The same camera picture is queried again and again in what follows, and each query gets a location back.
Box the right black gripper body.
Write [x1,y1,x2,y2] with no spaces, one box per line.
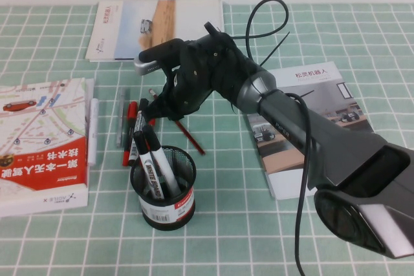
[163,22,270,118]

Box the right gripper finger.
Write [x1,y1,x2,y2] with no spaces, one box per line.
[155,81,186,122]
[141,97,164,122]

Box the dark red pencil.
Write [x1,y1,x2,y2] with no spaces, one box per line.
[147,89,206,156]

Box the red marker pen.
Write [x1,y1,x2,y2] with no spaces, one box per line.
[122,101,138,167]

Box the black white marker pen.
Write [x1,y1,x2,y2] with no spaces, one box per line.
[127,98,149,164]

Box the grey slim pen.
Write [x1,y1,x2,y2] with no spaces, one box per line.
[115,87,126,148]

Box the black mesh pen holder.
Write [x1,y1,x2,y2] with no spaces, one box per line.
[129,145,197,231]

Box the black capped whiteboard marker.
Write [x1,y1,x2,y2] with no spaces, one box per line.
[132,130,164,199]
[142,124,182,198]

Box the thin white booklet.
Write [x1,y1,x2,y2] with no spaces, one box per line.
[83,78,95,128]

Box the black zip tie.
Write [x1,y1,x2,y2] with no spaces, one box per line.
[261,31,291,67]

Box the desert vehicle brochure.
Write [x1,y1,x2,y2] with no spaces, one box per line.
[85,0,226,63]

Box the red white map book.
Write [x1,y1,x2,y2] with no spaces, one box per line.
[0,78,90,218]

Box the classroom robots brochure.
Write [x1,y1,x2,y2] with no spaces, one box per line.
[247,61,378,200]

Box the green checked tablecloth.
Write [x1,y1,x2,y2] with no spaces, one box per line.
[0,3,414,276]

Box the black cable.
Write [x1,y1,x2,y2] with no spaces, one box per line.
[244,0,314,276]

